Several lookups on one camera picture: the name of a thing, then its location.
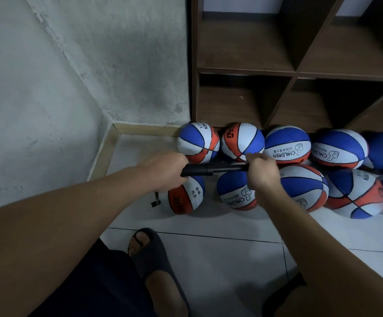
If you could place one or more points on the person's left hand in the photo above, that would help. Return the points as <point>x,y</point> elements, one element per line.
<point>164,169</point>

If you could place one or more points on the person's left foot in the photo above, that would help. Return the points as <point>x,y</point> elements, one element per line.
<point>166,293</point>

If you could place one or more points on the brown wooden cubby shelf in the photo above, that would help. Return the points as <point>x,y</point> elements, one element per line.
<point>257,49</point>

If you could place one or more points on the black sandal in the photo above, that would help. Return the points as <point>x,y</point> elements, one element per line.
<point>277,293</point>
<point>155,257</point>

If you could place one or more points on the person's right hand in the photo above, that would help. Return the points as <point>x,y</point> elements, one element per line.
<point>264,176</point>

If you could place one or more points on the person's left forearm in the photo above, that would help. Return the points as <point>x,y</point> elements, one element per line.
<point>46,251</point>

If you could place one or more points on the person's right forearm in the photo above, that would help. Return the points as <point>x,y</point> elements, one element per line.
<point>340,260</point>

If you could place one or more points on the beige baseboard strip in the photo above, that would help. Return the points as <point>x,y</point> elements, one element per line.
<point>148,129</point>
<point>103,153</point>

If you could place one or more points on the black hand pump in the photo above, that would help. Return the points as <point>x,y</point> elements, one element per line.
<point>198,169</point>

